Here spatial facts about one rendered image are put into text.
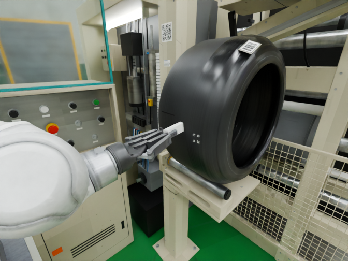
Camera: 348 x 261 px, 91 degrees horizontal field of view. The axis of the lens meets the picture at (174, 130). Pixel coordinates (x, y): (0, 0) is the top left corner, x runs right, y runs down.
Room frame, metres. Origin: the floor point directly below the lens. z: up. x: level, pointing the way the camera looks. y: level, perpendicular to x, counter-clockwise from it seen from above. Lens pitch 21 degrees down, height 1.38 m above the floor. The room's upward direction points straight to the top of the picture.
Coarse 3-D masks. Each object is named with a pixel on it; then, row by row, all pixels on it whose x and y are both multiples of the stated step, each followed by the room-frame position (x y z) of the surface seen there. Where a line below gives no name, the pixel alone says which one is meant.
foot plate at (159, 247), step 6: (162, 240) 0.99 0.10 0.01; (156, 246) 0.93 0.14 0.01; (162, 246) 0.93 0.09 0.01; (192, 246) 0.93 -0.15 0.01; (162, 252) 0.89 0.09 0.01; (168, 252) 0.89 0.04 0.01; (186, 252) 0.89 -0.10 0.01; (192, 252) 0.89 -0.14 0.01; (162, 258) 0.85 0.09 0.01; (168, 258) 0.84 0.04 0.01; (174, 258) 0.84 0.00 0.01; (180, 258) 0.84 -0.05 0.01; (186, 258) 0.84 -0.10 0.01
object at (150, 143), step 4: (160, 136) 0.43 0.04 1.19; (164, 136) 0.44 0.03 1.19; (144, 140) 0.41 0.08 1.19; (148, 140) 0.42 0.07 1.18; (152, 140) 0.41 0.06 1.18; (156, 140) 0.42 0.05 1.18; (136, 144) 0.39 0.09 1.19; (140, 144) 0.39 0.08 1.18; (144, 144) 0.40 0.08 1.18; (148, 144) 0.40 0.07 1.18; (152, 144) 0.41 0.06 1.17; (136, 148) 0.38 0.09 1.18; (148, 148) 0.40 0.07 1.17
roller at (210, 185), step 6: (168, 162) 0.77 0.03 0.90; (174, 162) 0.74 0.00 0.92; (180, 168) 0.70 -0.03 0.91; (186, 168) 0.68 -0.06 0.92; (186, 174) 0.67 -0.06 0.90; (192, 174) 0.64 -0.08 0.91; (198, 174) 0.63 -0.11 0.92; (198, 180) 0.61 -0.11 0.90; (204, 180) 0.60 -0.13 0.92; (204, 186) 0.59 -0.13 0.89; (210, 186) 0.57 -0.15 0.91; (216, 186) 0.55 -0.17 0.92; (222, 186) 0.55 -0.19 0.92; (216, 192) 0.54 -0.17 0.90; (222, 192) 0.53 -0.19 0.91; (228, 192) 0.52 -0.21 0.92; (228, 198) 0.53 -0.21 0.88
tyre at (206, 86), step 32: (192, 64) 0.59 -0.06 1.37; (224, 64) 0.51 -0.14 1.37; (256, 64) 0.54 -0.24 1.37; (192, 96) 0.51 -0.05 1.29; (224, 96) 0.47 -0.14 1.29; (256, 96) 0.89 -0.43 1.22; (192, 128) 0.48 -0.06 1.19; (224, 128) 0.46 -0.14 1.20; (256, 128) 0.85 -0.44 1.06; (192, 160) 0.50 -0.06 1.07; (224, 160) 0.47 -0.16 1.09; (256, 160) 0.64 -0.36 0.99
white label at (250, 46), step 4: (248, 40) 0.57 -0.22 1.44; (244, 44) 0.55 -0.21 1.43; (248, 44) 0.55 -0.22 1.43; (252, 44) 0.55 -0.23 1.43; (256, 44) 0.55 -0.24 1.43; (260, 44) 0.55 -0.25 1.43; (240, 48) 0.54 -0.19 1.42; (244, 48) 0.53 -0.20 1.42; (248, 48) 0.53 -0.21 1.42; (252, 48) 0.53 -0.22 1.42; (256, 48) 0.53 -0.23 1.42; (248, 52) 0.52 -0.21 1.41; (252, 52) 0.52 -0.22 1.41
